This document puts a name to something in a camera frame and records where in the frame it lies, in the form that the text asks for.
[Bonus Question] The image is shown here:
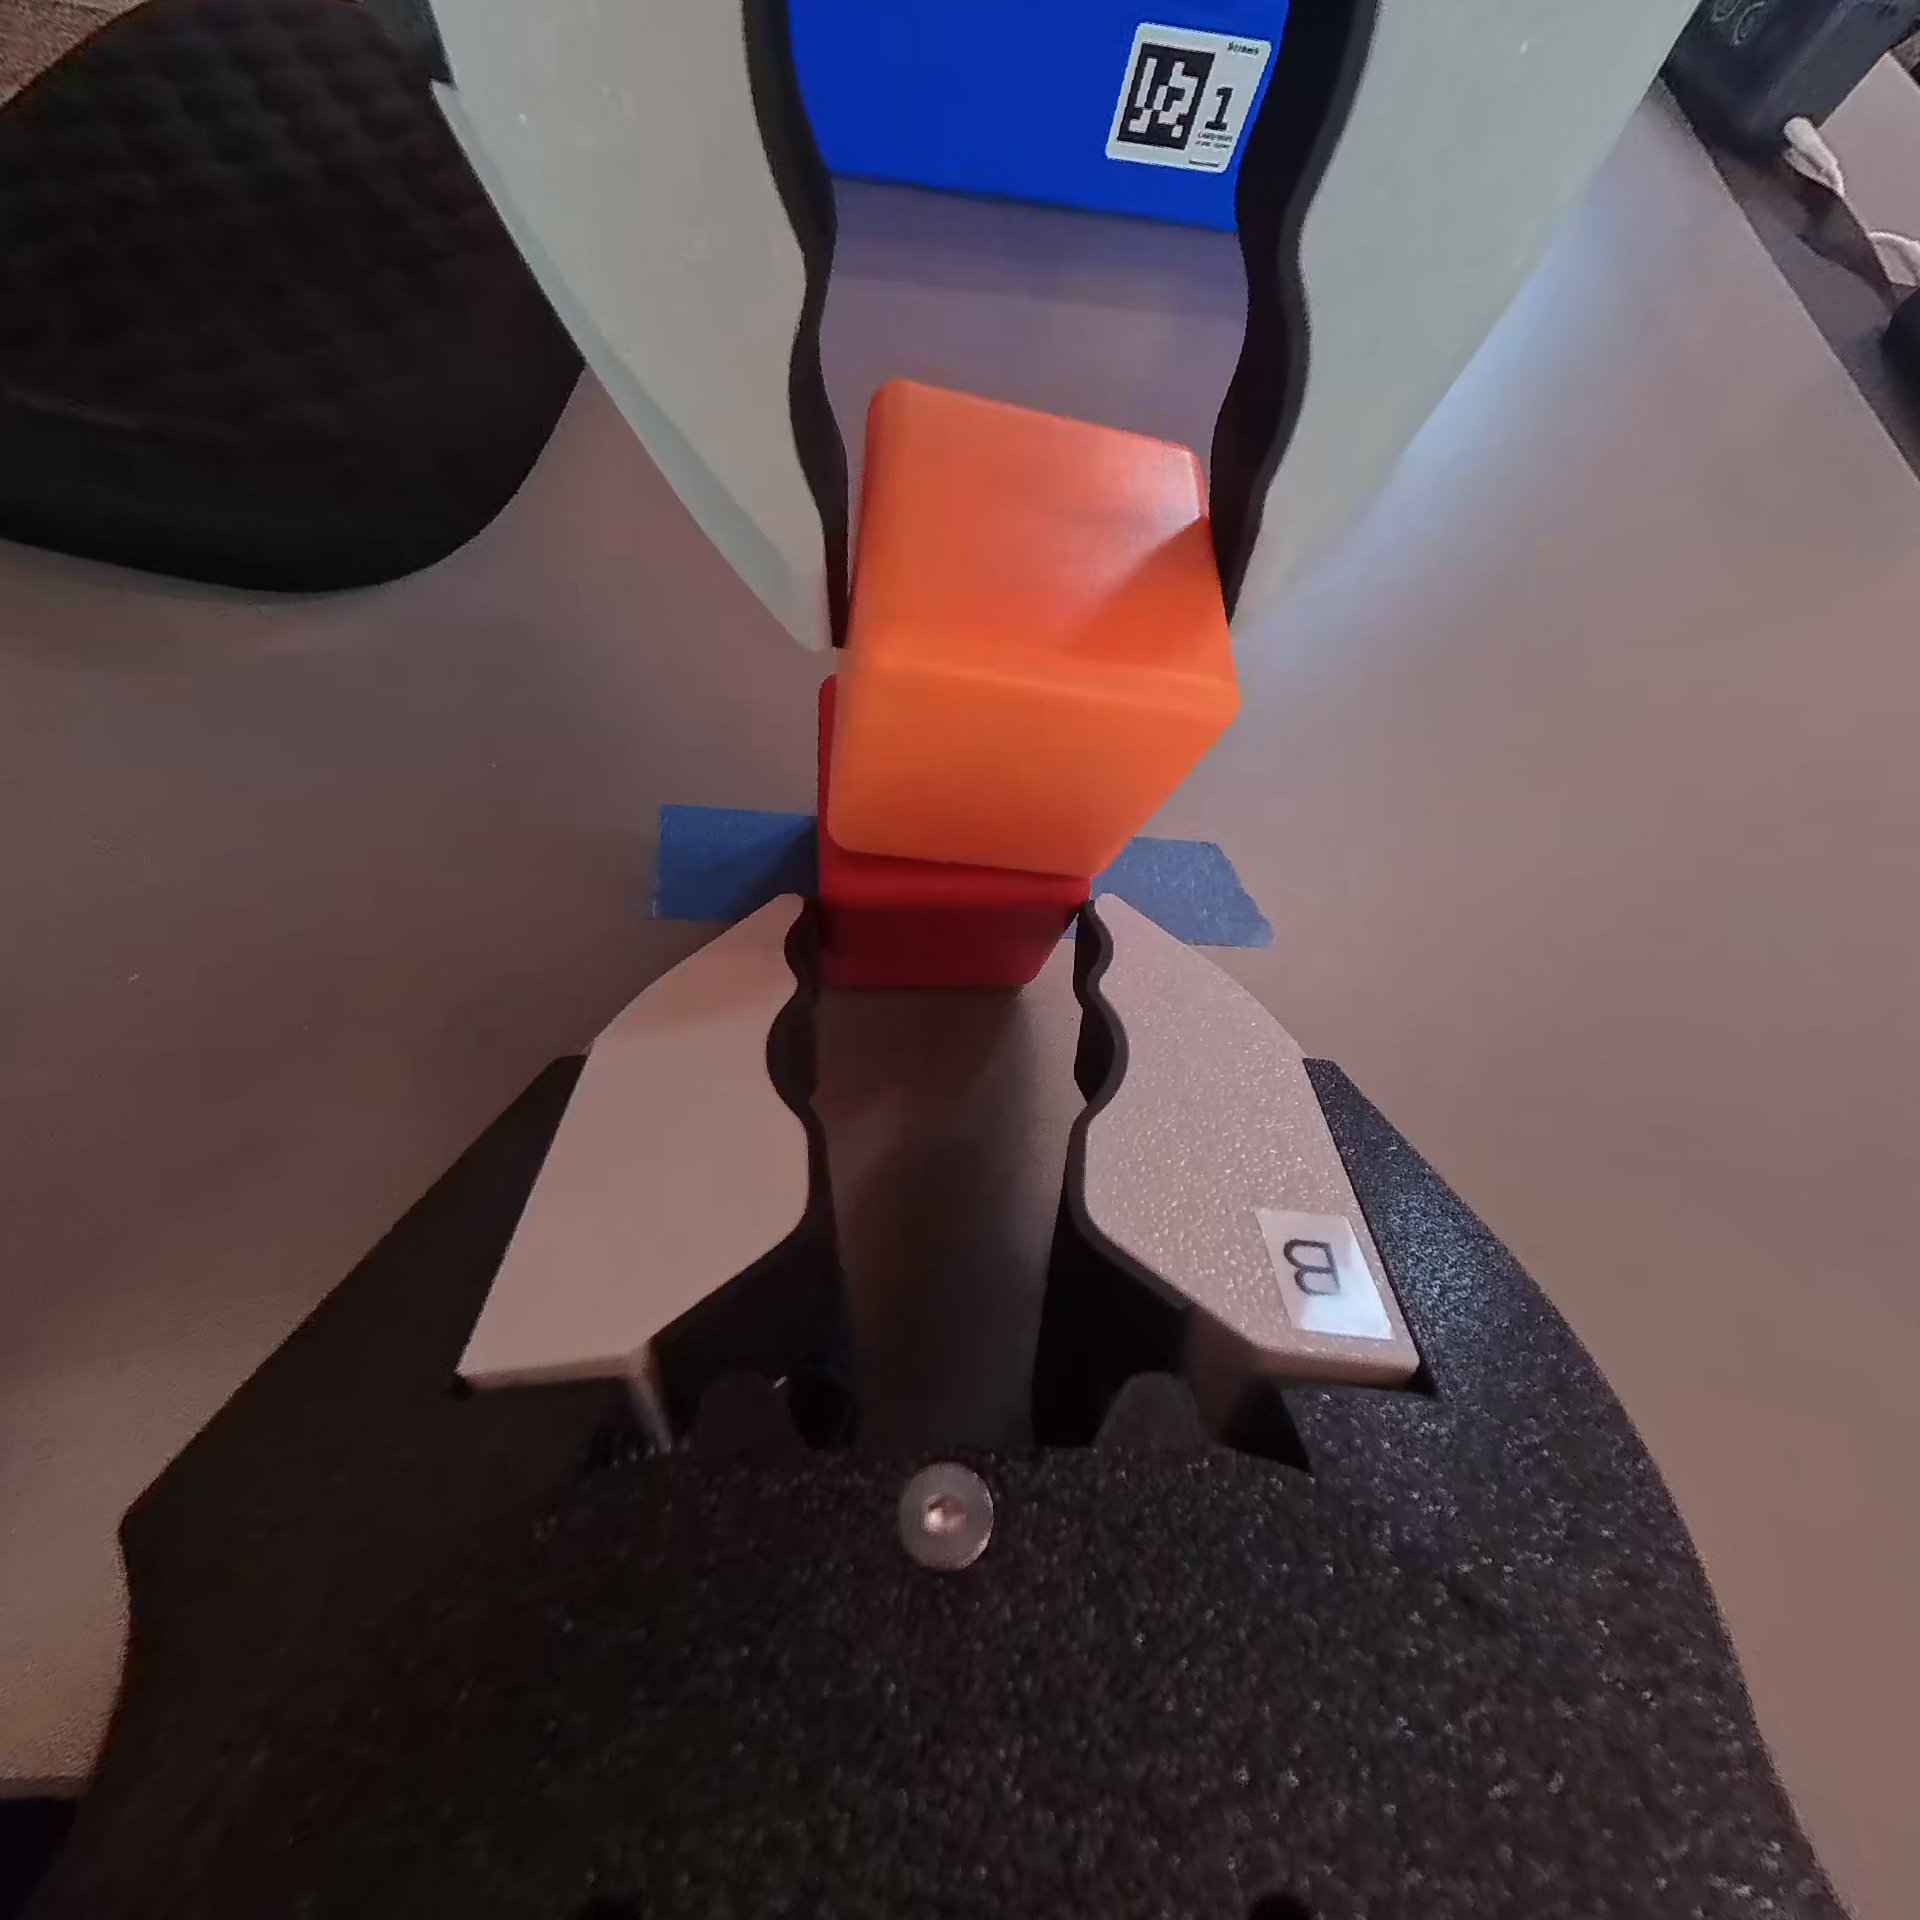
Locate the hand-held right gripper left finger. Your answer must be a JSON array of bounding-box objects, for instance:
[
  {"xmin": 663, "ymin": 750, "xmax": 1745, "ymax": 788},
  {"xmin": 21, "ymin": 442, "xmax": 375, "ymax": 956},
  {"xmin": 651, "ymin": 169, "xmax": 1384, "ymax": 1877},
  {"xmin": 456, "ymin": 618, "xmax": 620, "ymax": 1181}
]
[{"xmin": 460, "ymin": 892, "xmax": 829, "ymax": 1435}]

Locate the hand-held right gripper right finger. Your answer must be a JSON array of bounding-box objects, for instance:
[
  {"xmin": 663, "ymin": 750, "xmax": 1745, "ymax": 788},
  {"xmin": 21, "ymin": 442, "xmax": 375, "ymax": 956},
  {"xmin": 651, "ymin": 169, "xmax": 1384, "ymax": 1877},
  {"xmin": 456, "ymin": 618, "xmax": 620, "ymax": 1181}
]
[{"xmin": 1051, "ymin": 892, "xmax": 1421, "ymax": 1435}]

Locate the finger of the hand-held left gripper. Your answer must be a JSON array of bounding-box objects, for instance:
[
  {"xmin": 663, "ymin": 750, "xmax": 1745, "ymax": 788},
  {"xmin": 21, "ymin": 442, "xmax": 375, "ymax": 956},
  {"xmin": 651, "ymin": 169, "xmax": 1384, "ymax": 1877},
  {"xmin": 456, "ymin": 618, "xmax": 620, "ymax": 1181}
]
[
  {"xmin": 1201, "ymin": 0, "xmax": 1713, "ymax": 618},
  {"xmin": 421, "ymin": 0, "xmax": 858, "ymax": 653}
]

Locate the blue plastic bin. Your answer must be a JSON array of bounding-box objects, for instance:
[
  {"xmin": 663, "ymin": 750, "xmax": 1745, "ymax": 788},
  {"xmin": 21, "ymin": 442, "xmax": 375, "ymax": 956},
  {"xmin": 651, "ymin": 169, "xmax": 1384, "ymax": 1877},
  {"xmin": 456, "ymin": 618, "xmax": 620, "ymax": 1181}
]
[{"xmin": 787, "ymin": 0, "xmax": 1299, "ymax": 231}]

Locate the red foam cube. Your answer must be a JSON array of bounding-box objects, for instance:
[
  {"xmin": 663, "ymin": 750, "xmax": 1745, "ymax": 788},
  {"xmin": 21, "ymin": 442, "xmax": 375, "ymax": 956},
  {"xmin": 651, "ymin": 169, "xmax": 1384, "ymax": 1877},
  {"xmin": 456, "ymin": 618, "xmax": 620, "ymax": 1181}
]
[{"xmin": 812, "ymin": 677, "xmax": 1081, "ymax": 985}]

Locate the orange foam cube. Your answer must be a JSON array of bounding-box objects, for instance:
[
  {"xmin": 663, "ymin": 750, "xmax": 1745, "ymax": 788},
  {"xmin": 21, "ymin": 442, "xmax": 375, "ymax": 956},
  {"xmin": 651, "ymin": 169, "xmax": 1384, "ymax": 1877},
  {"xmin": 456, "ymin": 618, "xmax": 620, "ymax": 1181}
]
[{"xmin": 816, "ymin": 380, "xmax": 1242, "ymax": 878}]

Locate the blue tape strip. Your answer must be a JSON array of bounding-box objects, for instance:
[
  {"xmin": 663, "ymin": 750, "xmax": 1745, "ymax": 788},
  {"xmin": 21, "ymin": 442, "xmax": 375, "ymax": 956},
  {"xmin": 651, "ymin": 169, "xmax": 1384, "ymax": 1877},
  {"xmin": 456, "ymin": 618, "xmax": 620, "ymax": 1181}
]
[{"xmin": 651, "ymin": 804, "xmax": 1273, "ymax": 947}]

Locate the black power unit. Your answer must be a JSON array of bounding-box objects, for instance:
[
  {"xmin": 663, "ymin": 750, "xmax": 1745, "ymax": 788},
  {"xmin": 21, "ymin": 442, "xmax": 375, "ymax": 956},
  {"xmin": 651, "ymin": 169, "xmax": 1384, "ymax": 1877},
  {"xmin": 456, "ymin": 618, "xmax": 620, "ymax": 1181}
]
[{"xmin": 1668, "ymin": 0, "xmax": 1920, "ymax": 146}]

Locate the black textured armrest pad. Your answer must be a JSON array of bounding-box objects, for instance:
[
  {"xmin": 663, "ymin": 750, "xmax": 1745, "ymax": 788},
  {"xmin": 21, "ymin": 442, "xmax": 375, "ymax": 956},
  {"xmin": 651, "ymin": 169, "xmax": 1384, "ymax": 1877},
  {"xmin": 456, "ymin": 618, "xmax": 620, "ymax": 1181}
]
[{"xmin": 0, "ymin": 0, "xmax": 588, "ymax": 591}]

